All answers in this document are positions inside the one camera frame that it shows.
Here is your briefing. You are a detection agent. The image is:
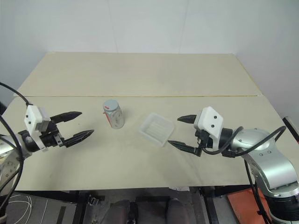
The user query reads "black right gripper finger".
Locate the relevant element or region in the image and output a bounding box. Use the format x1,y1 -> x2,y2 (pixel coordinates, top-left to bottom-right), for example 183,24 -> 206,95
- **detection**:
177,113 -> 198,125
167,140 -> 199,155

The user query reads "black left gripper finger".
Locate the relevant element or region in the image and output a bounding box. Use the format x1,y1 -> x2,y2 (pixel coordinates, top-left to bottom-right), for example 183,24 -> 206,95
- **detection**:
50,111 -> 83,125
64,129 -> 95,147

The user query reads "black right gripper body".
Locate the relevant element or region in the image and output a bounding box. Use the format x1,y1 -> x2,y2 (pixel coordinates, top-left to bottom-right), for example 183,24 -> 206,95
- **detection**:
193,129 -> 214,157

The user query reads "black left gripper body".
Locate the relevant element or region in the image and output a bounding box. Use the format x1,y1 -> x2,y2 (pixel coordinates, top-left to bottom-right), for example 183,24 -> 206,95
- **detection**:
39,121 -> 66,149

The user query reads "clear plastic tray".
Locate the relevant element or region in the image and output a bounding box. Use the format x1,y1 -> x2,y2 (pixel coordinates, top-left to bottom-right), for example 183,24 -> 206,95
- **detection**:
137,112 -> 176,147

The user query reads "clear jar with grey lid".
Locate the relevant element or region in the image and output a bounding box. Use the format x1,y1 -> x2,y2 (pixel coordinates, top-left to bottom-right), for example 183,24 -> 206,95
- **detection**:
103,105 -> 125,130

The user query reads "grey lid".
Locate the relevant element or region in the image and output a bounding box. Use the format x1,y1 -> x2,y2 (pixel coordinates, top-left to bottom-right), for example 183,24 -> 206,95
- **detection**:
103,99 -> 119,112

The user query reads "silver metal clamp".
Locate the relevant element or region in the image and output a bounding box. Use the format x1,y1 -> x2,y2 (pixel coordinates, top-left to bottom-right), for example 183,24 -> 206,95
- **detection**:
87,196 -> 105,206

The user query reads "orange floor mat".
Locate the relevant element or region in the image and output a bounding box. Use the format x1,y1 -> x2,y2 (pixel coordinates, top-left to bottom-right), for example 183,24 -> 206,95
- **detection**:
225,188 -> 274,224

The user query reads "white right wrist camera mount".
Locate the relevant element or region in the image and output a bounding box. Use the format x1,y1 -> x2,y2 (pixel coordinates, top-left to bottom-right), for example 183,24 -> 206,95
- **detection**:
193,106 -> 224,139

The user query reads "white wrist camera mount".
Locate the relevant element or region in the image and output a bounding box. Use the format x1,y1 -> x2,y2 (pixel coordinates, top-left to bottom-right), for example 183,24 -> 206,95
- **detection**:
193,106 -> 224,139
24,105 -> 51,152

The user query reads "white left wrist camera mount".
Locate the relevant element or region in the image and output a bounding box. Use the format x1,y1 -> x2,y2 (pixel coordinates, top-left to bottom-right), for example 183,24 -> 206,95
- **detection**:
24,105 -> 51,152

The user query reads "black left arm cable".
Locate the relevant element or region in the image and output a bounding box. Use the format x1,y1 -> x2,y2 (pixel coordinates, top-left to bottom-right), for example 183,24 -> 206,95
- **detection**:
0,81 -> 32,210

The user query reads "thin white floor cable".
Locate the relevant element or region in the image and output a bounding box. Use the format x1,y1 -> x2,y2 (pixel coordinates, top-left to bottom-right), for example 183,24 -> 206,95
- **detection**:
13,193 -> 50,224

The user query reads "black cable beside right arm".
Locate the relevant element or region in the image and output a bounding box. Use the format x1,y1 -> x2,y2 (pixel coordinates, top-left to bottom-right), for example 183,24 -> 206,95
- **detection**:
243,160 -> 273,224

